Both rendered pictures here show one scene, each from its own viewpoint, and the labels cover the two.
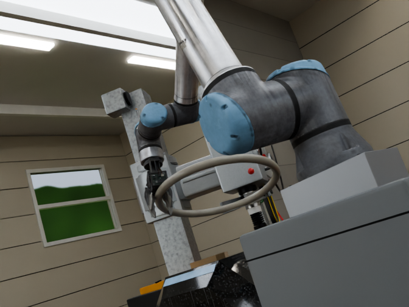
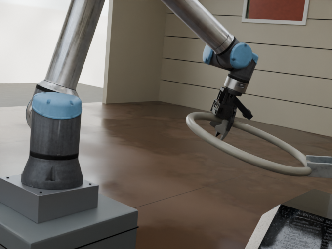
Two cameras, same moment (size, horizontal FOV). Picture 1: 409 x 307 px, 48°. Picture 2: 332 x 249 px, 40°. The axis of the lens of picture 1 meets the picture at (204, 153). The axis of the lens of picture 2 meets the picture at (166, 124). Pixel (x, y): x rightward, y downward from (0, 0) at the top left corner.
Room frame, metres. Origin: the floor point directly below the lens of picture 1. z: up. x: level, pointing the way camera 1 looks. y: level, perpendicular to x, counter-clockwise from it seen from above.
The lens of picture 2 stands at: (1.53, -1.65, 1.39)
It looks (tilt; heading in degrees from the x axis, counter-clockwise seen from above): 10 degrees down; 93
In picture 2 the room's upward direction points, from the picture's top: 5 degrees clockwise
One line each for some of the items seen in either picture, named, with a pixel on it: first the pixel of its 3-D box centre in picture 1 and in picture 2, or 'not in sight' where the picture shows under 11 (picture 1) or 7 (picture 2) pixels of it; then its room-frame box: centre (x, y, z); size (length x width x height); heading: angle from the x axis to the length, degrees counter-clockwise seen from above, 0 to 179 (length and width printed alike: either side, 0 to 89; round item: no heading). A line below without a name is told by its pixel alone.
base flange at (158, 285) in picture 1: (187, 275); not in sight; (3.10, 0.35, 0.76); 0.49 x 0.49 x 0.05; 51
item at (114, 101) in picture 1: (117, 102); not in sight; (2.99, 0.45, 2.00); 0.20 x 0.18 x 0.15; 51
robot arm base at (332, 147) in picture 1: (328, 150); (53, 165); (1.12, -0.29, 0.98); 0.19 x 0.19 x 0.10
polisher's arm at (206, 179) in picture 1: (190, 181); not in sight; (3.09, 0.15, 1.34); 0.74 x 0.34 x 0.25; 86
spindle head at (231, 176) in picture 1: (237, 154); not in sight; (2.49, -0.17, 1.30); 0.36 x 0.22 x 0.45; 167
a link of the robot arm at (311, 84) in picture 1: (302, 102); (56, 122); (1.12, -0.27, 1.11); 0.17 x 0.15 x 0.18; 114
